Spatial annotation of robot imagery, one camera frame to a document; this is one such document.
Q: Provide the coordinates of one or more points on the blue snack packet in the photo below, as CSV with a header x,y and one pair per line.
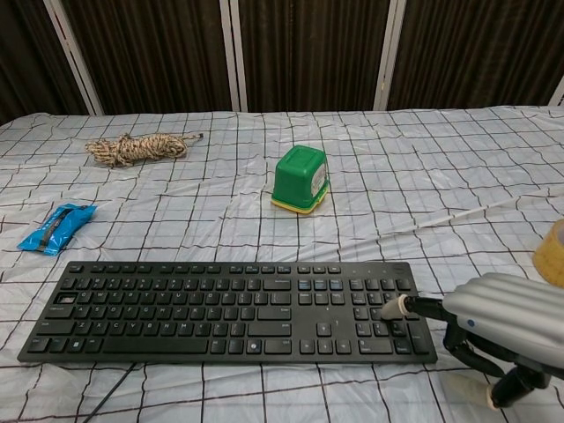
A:
x,y
57,226

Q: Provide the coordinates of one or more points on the black computer keyboard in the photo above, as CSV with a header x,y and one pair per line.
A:
x,y
264,317

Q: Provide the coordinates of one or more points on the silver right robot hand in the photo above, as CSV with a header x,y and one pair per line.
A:
x,y
506,317

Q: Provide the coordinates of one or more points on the dark folding screen with white frame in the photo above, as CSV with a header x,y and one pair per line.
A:
x,y
308,48

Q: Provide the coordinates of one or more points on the white grid-pattern tablecloth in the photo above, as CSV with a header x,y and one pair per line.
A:
x,y
396,185

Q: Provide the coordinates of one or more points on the yellow tape roll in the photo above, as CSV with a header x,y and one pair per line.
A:
x,y
551,255

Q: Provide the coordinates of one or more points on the green and yellow plastic container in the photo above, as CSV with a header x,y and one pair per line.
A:
x,y
299,180

